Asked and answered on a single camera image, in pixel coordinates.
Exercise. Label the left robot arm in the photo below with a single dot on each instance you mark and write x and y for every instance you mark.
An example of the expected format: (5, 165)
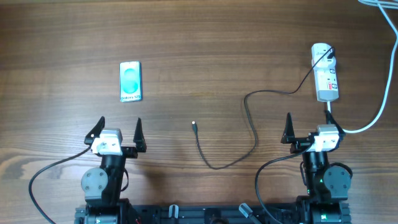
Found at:
(103, 185)

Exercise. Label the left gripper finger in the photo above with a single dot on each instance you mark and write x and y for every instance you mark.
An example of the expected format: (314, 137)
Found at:
(139, 139)
(95, 131)

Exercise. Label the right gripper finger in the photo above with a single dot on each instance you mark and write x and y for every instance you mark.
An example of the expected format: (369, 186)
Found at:
(288, 136)
(331, 120)

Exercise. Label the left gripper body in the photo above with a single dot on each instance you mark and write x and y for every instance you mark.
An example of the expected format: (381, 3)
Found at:
(129, 152)

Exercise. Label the white power strip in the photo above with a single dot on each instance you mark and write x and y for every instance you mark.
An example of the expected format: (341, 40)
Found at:
(326, 82)

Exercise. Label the blue Galaxy smartphone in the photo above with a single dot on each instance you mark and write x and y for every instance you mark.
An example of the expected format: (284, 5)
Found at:
(130, 81)

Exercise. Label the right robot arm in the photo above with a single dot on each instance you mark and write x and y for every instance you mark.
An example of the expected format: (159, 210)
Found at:
(327, 183)

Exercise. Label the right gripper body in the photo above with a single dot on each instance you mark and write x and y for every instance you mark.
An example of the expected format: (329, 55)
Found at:
(300, 144)

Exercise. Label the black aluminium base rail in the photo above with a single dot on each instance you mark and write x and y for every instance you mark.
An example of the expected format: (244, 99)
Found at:
(280, 212)

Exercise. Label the black charger plug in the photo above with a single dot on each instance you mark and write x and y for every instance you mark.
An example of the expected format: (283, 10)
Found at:
(331, 54)

